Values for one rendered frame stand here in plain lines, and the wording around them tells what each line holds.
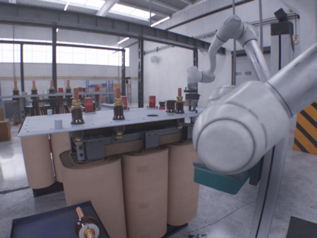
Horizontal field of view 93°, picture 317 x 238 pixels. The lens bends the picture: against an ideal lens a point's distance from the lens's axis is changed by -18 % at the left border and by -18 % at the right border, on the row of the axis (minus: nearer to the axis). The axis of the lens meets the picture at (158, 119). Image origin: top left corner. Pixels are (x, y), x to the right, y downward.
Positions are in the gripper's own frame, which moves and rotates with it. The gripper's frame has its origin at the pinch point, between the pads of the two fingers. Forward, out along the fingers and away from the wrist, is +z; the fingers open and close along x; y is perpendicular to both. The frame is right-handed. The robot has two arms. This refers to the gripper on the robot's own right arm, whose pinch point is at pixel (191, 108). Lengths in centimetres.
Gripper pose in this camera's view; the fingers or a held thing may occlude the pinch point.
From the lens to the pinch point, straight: 167.7
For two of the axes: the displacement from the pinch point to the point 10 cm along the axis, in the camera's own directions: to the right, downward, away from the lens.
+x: -6.0, -1.2, 7.9
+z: 0.0, 9.9, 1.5
